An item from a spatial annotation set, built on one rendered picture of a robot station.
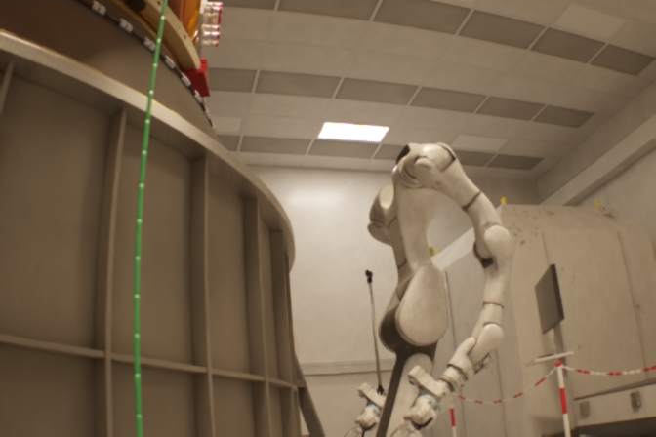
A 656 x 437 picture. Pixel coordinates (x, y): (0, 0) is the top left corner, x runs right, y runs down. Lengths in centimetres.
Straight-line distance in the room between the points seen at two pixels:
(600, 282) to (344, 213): 481
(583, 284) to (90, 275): 702
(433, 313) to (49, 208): 114
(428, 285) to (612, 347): 613
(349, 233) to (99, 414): 923
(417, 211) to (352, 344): 767
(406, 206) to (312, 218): 808
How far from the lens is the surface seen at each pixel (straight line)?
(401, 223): 168
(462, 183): 157
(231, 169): 99
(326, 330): 922
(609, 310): 768
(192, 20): 176
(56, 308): 71
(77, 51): 94
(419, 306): 156
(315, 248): 956
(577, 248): 758
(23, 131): 76
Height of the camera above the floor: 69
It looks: 24 degrees up
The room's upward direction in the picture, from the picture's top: 5 degrees counter-clockwise
